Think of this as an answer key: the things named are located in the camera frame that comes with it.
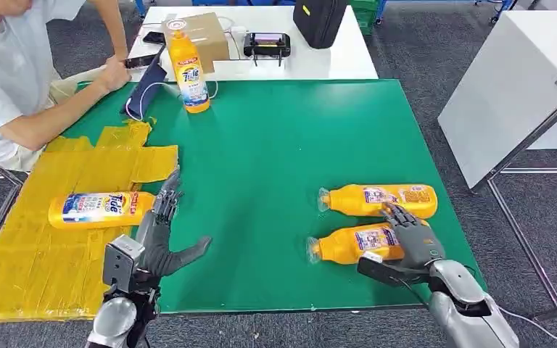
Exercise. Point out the white power adapter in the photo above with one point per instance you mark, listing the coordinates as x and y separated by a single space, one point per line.
238 36

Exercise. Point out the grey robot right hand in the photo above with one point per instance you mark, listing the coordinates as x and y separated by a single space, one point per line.
418 242

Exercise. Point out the blue metal leg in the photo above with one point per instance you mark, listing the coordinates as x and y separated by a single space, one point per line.
140 6

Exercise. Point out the black handheld controller with screen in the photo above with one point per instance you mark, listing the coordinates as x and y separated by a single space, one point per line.
267 44

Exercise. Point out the person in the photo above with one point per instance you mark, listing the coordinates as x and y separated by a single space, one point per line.
4 57

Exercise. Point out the green table mat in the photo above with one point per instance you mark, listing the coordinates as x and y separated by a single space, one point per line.
269 168

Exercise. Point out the dark blue pouch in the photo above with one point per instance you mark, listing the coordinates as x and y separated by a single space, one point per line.
146 89

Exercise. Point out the green plastic crate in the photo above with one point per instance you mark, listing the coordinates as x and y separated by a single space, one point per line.
364 17

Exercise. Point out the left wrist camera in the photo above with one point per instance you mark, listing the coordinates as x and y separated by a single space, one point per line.
120 262

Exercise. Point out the grey metal table frame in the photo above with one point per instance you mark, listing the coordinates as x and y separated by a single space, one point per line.
523 242

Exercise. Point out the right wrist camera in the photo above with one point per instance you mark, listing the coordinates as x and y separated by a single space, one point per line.
384 271

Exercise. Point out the person's right hand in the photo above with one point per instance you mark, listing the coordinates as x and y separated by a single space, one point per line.
112 78

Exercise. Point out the empty white table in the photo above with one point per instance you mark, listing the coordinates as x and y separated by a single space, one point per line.
504 91

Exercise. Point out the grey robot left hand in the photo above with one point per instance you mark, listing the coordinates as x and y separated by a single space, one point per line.
156 249

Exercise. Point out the smartphone with lit screen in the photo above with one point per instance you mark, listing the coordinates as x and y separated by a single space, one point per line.
141 60

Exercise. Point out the brown cardboard box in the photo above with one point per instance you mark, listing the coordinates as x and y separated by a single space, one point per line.
211 38

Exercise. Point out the person's left hand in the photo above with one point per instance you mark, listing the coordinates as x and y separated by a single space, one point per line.
119 60

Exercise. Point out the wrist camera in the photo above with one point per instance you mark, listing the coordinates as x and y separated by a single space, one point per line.
384 271
120 262

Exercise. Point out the black bag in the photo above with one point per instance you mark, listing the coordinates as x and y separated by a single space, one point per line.
319 21

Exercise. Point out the yellow sheet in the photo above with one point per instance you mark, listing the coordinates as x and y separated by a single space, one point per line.
43 269

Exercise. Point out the orange detergent bottle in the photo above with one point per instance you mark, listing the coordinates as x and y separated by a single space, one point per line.
189 77
96 210
346 201
341 245

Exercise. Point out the blue metal rack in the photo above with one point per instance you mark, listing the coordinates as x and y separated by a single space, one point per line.
381 9

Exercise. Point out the white table with items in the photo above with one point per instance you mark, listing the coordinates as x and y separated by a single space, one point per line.
329 60

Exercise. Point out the black smartphone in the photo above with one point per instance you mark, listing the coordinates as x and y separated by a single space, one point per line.
154 37

